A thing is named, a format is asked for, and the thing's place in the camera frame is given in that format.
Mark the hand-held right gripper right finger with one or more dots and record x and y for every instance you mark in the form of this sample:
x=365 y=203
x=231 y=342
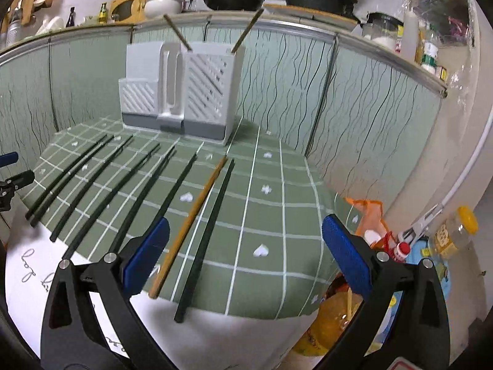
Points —
x=346 y=254

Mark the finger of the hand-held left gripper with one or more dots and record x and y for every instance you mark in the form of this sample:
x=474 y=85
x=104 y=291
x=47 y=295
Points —
x=9 y=158
x=23 y=178

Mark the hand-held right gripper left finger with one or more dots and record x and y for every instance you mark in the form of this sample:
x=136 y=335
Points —
x=148 y=254

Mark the black chopstick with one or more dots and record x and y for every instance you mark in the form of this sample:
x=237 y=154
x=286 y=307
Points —
x=173 y=192
x=143 y=200
x=106 y=208
x=42 y=200
x=77 y=208
x=206 y=239
x=48 y=208

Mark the wooden chopstick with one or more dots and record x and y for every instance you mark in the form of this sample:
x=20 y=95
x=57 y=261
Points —
x=178 y=32
x=248 y=31
x=193 y=217

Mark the white utensil holder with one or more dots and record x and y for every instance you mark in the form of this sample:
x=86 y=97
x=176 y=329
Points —
x=204 y=96

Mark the orange plastic bag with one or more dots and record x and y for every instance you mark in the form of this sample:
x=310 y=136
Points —
x=368 y=216

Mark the red cap bottle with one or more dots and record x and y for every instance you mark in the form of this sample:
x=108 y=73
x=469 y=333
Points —
x=401 y=251

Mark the yellow oil bottle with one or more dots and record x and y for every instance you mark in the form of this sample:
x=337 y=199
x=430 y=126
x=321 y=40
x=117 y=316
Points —
x=327 y=323

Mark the green checked table mat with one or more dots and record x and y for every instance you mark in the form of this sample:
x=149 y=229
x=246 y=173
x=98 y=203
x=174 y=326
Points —
x=269 y=219

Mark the yellow cap jar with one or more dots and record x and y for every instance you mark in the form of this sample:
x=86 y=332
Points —
x=454 y=233

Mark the metal grater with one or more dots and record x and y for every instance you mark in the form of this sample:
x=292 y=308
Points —
x=13 y=32

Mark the white pipe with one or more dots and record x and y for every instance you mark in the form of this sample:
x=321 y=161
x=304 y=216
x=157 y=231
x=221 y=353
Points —
x=467 y=171

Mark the wooden spatula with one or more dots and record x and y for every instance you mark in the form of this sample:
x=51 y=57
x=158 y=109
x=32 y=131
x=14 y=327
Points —
x=29 y=7

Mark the dark sauce bottle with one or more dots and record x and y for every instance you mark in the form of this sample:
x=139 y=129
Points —
x=71 y=18

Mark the green glass bottle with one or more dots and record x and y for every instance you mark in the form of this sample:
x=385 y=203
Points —
x=103 y=13

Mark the yellow microwave oven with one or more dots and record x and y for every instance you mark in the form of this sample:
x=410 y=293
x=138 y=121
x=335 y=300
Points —
x=123 y=7

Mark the small yellow box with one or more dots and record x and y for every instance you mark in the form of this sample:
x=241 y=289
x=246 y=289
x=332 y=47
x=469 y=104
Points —
x=442 y=74

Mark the white bottle green label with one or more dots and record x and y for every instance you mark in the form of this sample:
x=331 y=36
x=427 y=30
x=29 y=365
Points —
x=430 y=58

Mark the clear container white powder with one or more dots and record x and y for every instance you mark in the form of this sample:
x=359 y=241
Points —
x=384 y=43

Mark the white pot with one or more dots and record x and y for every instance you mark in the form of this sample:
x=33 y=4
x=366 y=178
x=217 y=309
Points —
x=161 y=7

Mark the white squeeze bottle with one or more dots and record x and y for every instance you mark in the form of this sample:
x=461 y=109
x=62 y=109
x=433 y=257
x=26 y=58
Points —
x=411 y=36

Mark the black kitchen appliance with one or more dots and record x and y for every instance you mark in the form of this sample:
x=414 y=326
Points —
x=382 y=23

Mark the wooden cutting board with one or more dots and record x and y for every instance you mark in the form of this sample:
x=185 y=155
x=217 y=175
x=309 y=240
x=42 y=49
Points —
x=308 y=13

